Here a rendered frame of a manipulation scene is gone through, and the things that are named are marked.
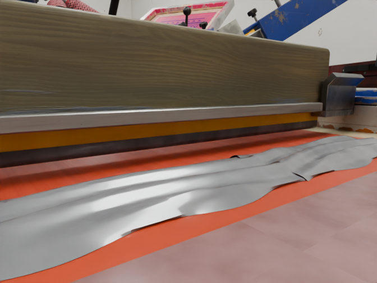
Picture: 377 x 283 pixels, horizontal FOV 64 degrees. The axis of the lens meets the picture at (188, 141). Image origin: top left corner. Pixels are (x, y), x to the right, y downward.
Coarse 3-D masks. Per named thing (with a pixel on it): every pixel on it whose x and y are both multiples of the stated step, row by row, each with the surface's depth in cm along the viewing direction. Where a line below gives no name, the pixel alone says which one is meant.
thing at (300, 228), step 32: (64, 160) 23; (96, 160) 23; (128, 160) 23; (160, 160) 24; (192, 160) 24; (0, 192) 16; (32, 192) 16; (288, 192) 16; (320, 192) 16; (160, 224) 13; (192, 224) 13; (224, 224) 13; (256, 224) 13; (288, 224) 13; (320, 224) 13; (352, 224) 13; (96, 256) 10; (128, 256) 10; (160, 256) 10; (192, 256) 10; (224, 256) 10; (256, 256) 10; (288, 256) 10; (320, 256) 10; (352, 256) 10
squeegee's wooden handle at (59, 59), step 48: (0, 0) 17; (0, 48) 17; (48, 48) 18; (96, 48) 20; (144, 48) 22; (192, 48) 25; (240, 48) 28; (288, 48) 32; (0, 96) 17; (48, 96) 19; (96, 96) 20; (144, 96) 23; (192, 96) 25; (240, 96) 29; (288, 96) 33
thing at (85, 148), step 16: (240, 128) 31; (256, 128) 32; (272, 128) 34; (288, 128) 36; (304, 128) 38; (80, 144) 21; (96, 144) 22; (112, 144) 23; (128, 144) 24; (144, 144) 24; (160, 144) 25; (176, 144) 26; (0, 160) 19; (16, 160) 19; (32, 160) 20; (48, 160) 20
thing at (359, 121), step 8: (360, 104) 41; (360, 112) 40; (368, 112) 39; (376, 112) 38; (320, 120) 44; (328, 120) 43; (336, 120) 42; (344, 120) 41; (352, 120) 41; (360, 120) 40; (368, 120) 39; (376, 120) 38; (336, 128) 42; (344, 128) 42; (352, 128) 41; (360, 128) 40; (368, 128) 39; (376, 128) 38
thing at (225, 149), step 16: (192, 144) 30; (208, 144) 30; (224, 144) 30; (240, 144) 30; (256, 144) 30; (272, 144) 30; (288, 144) 31; (320, 176) 20; (336, 176) 20; (352, 176) 20; (368, 176) 20; (352, 192) 16; (368, 192) 17
